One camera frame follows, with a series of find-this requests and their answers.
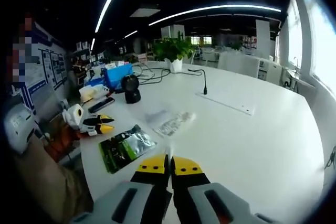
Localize black gooseneck cable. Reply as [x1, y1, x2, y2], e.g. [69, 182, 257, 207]
[187, 68, 209, 95]

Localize clear dark-printed sheet goods packet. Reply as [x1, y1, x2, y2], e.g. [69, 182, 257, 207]
[151, 112, 197, 161]

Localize person's left hand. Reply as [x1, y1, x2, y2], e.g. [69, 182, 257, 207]
[49, 126, 81, 161]

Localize black smartphone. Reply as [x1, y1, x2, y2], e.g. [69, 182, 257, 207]
[88, 97, 116, 114]

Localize narrow window with blinds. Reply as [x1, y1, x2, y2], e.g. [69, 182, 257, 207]
[287, 0, 303, 70]

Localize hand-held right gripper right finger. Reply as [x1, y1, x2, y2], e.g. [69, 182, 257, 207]
[171, 155, 277, 224]

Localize green black sheet goods packet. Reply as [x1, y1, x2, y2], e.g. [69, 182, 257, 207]
[99, 124, 158, 174]

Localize potted green plant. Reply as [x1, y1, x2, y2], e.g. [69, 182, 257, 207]
[151, 37, 195, 73]

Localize black barcode scanner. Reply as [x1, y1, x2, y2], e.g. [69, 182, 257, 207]
[121, 73, 142, 104]

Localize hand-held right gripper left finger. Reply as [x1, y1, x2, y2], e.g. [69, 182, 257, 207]
[70, 154, 173, 224]

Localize white table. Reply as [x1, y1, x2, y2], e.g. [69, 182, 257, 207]
[80, 60, 326, 224]

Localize table cable cover plate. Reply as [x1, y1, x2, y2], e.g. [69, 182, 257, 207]
[195, 91, 256, 116]

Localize ceiling air vent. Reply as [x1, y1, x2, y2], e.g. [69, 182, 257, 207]
[130, 5, 161, 18]

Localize white plastic bag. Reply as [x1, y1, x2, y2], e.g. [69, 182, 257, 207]
[78, 84, 110, 103]

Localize blue box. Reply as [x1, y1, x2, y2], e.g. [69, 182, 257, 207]
[103, 63, 133, 90]

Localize white desk partition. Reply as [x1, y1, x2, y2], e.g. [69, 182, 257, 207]
[217, 50, 261, 79]

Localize black table cables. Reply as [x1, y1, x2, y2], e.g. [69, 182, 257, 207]
[132, 65, 172, 86]

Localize wall poster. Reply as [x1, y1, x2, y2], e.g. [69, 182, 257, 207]
[25, 22, 68, 104]

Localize white worn device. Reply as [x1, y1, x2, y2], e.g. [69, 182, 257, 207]
[4, 103, 36, 155]

